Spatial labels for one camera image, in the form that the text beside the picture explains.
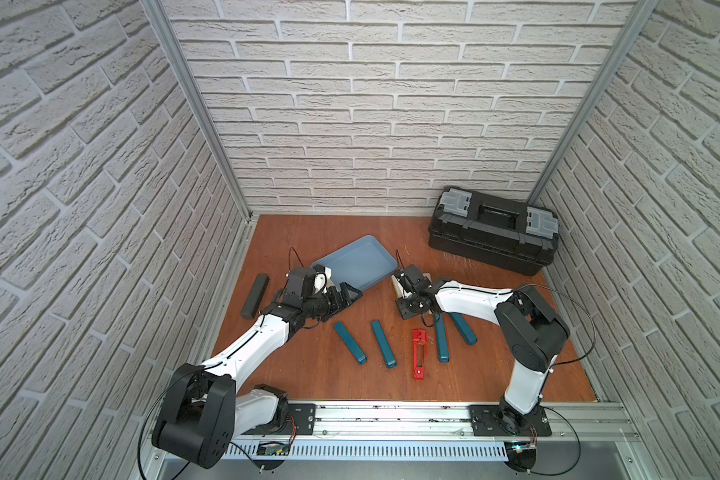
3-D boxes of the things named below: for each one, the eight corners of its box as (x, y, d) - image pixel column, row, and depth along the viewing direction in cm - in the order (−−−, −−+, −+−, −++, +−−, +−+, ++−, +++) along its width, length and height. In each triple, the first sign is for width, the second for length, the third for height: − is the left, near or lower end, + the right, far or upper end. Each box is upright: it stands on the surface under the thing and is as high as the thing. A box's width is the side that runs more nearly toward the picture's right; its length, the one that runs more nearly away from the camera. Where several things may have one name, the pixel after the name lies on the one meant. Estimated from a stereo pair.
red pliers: (413, 379, 82) (414, 376, 80) (412, 331, 91) (413, 327, 89) (429, 380, 82) (430, 377, 80) (426, 332, 91) (428, 328, 89)
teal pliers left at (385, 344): (388, 369, 84) (388, 366, 82) (371, 324, 92) (371, 321, 90) (397, 365, 84) (398, 362, 82) (380, 321, 93) (380, 318, 91)
